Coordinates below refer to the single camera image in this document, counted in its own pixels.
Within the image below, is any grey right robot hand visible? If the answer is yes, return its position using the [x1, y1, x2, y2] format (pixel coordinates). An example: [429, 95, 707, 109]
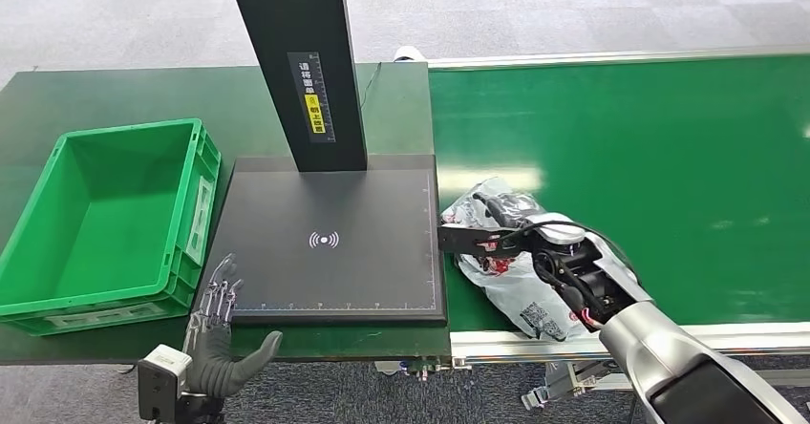
[471, 191, 548, 229]

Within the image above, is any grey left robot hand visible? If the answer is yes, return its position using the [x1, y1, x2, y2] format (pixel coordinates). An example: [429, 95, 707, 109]
[183, 253, 284, 400]

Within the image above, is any grey plastic mailer package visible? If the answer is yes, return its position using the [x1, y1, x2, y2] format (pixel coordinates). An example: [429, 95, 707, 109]
[440, 176, 593, 343]

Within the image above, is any green conveyor belt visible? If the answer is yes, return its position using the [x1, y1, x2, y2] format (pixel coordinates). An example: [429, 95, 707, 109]
[429, 53, 810, 334]

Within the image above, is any black inbound scanner machine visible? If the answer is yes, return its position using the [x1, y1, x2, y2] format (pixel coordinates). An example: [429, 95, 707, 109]
[189, 0, 449, 328]

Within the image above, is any green plastic crate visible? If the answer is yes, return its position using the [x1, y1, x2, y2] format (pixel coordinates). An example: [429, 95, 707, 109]
[0, 117, 222, 338]

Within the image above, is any scanner label with yellow sticker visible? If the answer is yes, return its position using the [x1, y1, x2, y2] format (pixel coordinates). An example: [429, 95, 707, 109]
[288, 51, 337, 144]

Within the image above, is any green table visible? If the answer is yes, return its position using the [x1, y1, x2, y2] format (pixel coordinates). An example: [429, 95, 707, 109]
[0, 61, 453, 368]

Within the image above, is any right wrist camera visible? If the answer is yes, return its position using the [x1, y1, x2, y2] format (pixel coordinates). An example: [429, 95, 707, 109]
[437, 223, 526, 260]

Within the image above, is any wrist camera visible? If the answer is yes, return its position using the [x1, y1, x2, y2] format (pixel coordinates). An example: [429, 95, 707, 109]
[137, 344, 193, 422]
[437, 223, 526, 260]

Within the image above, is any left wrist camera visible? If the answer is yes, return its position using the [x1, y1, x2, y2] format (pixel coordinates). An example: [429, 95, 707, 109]
[137, 344, 193, 422]

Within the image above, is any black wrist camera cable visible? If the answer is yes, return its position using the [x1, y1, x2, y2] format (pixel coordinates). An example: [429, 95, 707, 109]
[500, 220, 637, 277]

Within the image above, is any metal conveyor bracket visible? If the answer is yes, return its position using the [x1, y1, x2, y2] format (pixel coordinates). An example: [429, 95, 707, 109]
[520, 360, 625, 412]

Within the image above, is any metal table bracket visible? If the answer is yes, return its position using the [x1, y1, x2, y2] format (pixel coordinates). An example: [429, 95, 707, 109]
[373, 356, 473, 382]

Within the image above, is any thin black cable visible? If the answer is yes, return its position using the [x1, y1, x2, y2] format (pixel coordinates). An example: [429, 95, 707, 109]
[359, 61, 383, 111]

